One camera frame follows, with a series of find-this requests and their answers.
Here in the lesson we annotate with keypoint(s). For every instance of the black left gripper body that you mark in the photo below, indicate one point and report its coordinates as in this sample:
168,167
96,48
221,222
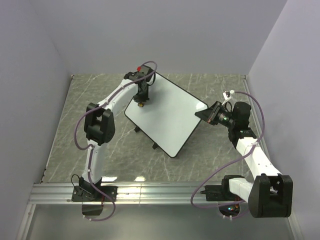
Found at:
143,97

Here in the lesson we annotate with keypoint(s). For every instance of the white whiteboard black frame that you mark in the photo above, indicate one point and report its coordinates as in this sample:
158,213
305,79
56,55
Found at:
168,118

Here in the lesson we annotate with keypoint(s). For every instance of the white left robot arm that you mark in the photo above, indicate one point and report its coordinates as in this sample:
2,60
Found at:
99,124

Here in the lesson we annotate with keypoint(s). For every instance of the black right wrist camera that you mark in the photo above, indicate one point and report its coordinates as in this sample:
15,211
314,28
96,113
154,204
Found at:
240,114

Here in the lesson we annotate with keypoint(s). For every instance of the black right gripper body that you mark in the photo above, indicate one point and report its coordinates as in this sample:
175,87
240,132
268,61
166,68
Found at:
220,116

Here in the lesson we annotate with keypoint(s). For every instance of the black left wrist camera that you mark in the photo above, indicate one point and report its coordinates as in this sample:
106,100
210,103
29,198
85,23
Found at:
144,70

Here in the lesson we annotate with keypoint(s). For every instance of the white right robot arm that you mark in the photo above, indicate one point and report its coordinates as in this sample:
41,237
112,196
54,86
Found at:
270,194

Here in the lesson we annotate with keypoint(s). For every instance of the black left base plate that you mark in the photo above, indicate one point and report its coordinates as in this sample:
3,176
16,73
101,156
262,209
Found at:
80,195

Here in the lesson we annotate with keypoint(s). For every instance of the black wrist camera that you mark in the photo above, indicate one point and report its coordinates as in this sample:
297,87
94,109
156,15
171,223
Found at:
144,70
240,114

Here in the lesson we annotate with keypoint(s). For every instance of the aluminium right side rail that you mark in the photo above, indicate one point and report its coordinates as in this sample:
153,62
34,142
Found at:
252,100

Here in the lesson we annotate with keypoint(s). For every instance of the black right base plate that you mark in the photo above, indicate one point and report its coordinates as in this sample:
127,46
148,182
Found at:
214,193

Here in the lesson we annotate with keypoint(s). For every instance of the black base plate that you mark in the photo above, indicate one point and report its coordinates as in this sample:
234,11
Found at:
80,195
214,193

